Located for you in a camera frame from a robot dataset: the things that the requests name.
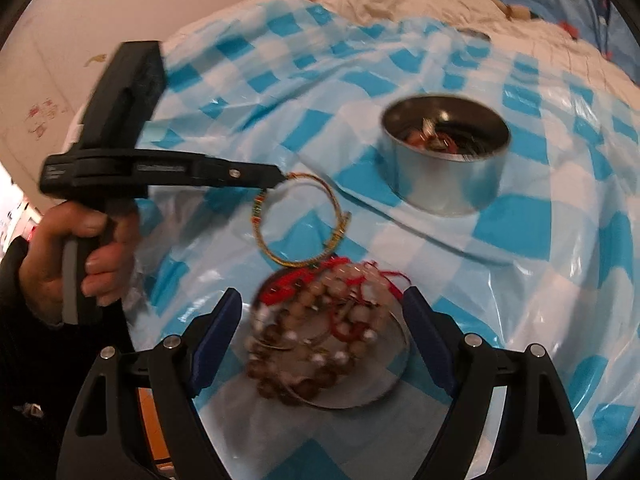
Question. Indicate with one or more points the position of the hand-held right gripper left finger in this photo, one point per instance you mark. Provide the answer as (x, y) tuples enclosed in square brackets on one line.
[(214, 342)]

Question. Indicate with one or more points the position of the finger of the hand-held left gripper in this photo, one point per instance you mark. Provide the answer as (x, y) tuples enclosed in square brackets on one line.
[(240, 172)]

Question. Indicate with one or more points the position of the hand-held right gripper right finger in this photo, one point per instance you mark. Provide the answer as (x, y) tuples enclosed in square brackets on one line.
[(431, 342)]

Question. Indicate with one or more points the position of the multicoloured thin bangle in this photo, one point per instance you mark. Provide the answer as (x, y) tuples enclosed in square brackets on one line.
[(257, 220)]

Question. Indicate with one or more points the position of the round metal tin lid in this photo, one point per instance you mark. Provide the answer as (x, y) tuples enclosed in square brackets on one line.
[(370, 385)]

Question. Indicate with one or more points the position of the round metal tin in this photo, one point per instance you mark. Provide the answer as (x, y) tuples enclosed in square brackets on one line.
[(440, 182)]

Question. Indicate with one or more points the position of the jewelry heap inside tin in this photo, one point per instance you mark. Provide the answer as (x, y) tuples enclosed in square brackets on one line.
[(430, 135)]

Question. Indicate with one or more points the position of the person's left hand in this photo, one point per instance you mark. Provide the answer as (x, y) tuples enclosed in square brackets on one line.
[(55, 260)]

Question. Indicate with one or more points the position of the blue checked plastic sheet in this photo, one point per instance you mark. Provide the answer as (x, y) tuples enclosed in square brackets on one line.
[(525, 270)]

